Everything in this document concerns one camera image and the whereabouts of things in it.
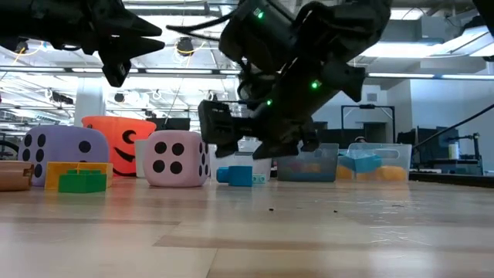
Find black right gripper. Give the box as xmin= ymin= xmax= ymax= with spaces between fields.
xmin=198 ymin=100 xmax=321 ymax=161

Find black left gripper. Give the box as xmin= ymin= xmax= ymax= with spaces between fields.
xmin=0 ymin=0 xmax=167 ymax=89

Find blue rounded hollow block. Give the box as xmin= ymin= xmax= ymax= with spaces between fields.
xmin=215 ymin=165 xmax=254 ymax=188

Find pink foam die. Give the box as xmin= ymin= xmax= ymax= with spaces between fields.
xmin=142 ymin=129 xmax=211 ymax=188

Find long blue four-stud block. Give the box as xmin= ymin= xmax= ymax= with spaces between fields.
xmin=337 ymin=149 xmax=384 ymax=175

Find purple foam die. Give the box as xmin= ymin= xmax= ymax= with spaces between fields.
xmin=17 ymin=124 xmax=110 ymax=188

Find yellow two-stud block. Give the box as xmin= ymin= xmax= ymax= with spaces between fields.
xmin=374 ymin=165 xmax=408 ymax=182

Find yellow-orange sloped block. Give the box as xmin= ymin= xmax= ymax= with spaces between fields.
xmin=44 ymin=161 xmax=114 ymax=192

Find clear plastic bin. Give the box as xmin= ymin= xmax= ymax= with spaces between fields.
xmin=334 ymin=142 xmax=413 ymax=183
xmin=208 ymin=137 xmax=273 ymax=181

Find overhead light bar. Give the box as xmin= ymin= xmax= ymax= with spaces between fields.
xmin=0 ymin=66 xmax=494 ymax=80

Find grey translucent plastic bin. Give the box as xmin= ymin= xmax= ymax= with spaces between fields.
xmin=274 ymin=142 xmax=340 ymax=183

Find black background screen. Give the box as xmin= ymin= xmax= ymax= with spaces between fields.
xmin=145 ymin=117 xmax=191 ymax=132

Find orange pumpkin-face bucket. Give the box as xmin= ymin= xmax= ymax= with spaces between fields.
xmin=81 ymin=116 xmax=157 ymax=178

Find small green building block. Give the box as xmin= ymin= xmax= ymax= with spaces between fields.
xmin=57 ymin=168 xmax=108 ymax=195

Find brown wooden track piece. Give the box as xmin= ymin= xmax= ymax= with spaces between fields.
xmin=0 ymin=160 xmax=36 ymax=192

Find long thin black rod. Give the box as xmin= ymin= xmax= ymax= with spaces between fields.
xmin=411 ymin=101 xmax=494 ymax=151

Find black background frame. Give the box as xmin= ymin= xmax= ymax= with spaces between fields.
xmin=340 ymin=103 xmax=397 ymax=144

